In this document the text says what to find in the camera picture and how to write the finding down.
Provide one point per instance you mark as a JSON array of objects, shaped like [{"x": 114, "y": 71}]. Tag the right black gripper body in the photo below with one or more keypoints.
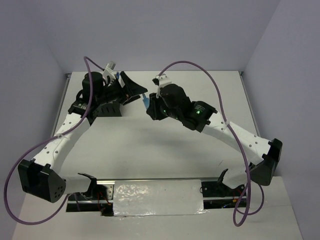
[{"x": 158, "y": 112}]

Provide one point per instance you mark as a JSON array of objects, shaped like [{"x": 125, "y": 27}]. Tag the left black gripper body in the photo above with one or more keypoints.
[{"x": 115, "y": 92}]

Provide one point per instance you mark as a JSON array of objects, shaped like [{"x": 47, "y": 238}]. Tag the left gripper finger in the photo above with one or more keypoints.
[
  {"x": 131, "y": 88},
  {"x": 131, "y": 99}
]

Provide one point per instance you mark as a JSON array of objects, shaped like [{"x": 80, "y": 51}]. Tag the blue highlighter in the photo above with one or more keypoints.
[{"x": 146, "y": 101}]

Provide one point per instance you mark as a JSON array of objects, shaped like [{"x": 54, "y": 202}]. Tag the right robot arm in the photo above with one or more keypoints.
[{"x": 262, "y": 155}]

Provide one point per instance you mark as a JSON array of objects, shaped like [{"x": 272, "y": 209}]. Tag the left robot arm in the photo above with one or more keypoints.
[{"x": 99, "y": 97}]

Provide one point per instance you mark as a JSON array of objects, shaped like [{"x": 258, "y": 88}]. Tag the black slotted organizer box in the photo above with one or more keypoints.
[{"x": 107, "y": 109}]

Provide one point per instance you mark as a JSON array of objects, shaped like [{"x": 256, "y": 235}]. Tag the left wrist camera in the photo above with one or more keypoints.
[{"x": 109, "y": 70}]

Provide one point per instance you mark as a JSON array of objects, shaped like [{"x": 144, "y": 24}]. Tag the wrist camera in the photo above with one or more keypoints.
[
  {"x": 109, "y": 70},
  {"x": 161, "y": 81}
]

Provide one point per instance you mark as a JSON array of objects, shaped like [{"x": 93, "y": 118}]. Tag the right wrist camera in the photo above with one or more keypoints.
[{"x": 161, "y": 81}]

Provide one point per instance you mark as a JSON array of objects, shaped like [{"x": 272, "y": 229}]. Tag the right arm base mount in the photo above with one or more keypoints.
[{"x": 219, "y": 196}]

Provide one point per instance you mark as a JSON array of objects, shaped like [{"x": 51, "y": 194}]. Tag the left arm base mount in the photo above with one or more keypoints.
[{"x": 101, "y": 202}]

